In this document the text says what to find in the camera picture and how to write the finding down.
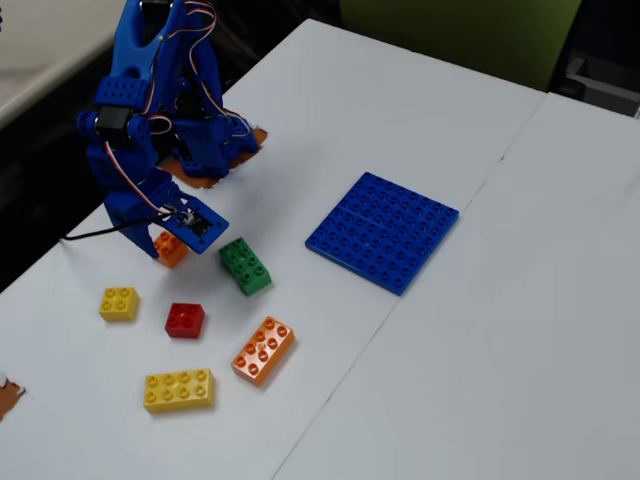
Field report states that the green 2x4 block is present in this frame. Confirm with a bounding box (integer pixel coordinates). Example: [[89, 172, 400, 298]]
[[218, 236, 274, 297]]

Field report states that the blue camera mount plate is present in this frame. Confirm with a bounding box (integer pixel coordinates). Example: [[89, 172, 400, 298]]
[[158, 187, 230, 255]]

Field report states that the yellow 2x2 block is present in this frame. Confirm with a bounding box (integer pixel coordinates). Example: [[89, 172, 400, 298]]
[[98, 286, 141, 323]]

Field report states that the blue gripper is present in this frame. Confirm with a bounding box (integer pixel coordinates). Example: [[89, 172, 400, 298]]
[[85, 142, 184, 260]]

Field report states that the black camera cable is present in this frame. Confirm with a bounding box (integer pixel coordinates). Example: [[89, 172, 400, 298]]
[[62, 212, 176, 242]]

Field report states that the grey box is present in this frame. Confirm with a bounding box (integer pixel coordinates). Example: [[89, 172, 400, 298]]
[[564, 49, 640, 121]]

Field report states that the white desk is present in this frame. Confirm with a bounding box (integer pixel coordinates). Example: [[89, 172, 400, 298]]
[[0, 0, 129, 129]]

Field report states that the blue 8x8 base plate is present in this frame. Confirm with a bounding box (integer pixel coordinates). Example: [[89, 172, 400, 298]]
[[304, 171, 460, 297]]

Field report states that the orange 2x2 block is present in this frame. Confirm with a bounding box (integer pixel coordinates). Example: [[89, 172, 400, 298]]
[[152, 230, 190, 270]]

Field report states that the red 2x2 block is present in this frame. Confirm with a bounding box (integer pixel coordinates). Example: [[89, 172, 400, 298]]
[[164, 301, 206, 340]]

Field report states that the orange 2x4 block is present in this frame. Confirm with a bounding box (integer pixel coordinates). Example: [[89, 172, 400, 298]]
[[230, 315, 296, 388]]

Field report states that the yellow 2x4 block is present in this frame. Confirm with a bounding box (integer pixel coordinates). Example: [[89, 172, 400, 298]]
[[143, 368, 217, 415]]

